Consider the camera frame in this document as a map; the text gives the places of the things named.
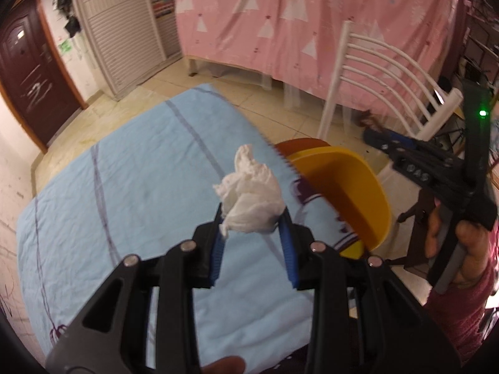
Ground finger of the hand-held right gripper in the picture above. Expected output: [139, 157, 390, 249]
[362, 128, 433, 164]

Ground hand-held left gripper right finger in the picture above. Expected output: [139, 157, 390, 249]
[275, 206, 464, 374]

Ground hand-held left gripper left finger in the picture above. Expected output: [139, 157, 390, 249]
[45, 203, 227, 374]

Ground yellow bin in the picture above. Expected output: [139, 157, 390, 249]
[286, 146, 391, 260]

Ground white tissue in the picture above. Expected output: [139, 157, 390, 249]
[212, 144, 283, 239]

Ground person's right hand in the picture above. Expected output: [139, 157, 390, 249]
[424, 202, 492, 286]

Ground person's left hand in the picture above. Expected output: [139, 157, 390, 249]
[202, 356, 247, 374]

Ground white slatted chair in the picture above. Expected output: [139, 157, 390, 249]
[317, 21, 463, 183]

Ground light blue striped blanket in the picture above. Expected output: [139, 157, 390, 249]
[16, 83, 365, 363]

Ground pink printed cloth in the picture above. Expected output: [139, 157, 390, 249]
[173, 0, 466, 114]

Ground dark metal rack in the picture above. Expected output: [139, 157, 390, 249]
[455, 0, 499, 100]

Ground white louvered cabinet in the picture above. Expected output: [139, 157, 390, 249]
[66, 0, 184, 102]

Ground dark red door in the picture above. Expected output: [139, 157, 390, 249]
[0, 0, 89, 155]

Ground black hanging bags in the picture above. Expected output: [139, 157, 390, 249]
[55, 0, 81, 36]

